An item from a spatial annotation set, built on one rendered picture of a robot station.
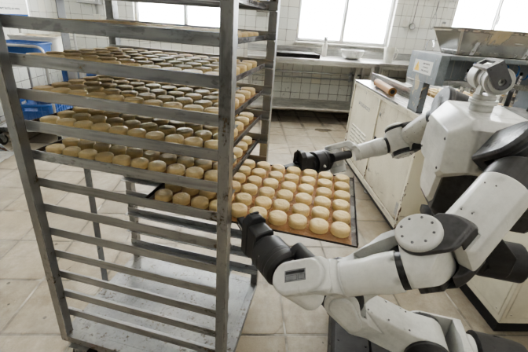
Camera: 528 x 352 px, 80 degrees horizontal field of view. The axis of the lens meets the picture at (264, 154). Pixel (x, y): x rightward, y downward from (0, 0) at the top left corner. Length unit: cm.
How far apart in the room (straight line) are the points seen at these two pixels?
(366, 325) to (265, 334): 56
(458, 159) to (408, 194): 132
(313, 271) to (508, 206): 35
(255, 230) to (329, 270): 21
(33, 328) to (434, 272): 161
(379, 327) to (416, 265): 67
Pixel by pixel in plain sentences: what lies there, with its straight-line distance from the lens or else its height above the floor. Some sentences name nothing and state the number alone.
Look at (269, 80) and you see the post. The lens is 113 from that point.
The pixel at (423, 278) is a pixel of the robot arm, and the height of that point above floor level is 90.
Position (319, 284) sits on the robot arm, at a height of 84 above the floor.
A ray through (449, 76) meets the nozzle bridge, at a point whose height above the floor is 106.
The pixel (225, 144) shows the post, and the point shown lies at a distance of 73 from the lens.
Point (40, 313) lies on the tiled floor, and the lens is 188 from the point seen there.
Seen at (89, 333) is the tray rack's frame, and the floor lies 15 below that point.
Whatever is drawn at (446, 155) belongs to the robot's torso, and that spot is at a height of 101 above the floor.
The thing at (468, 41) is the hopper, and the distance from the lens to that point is 207.
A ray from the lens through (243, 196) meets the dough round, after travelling 94.
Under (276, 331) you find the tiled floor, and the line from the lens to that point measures 162.
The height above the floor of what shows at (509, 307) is 18.
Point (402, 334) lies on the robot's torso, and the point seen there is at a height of 35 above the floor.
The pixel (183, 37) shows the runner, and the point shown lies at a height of 123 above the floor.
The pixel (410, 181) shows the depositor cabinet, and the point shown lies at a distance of 212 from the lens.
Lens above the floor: 127
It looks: 23 degrees down
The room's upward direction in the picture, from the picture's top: 4 degrees clockwise
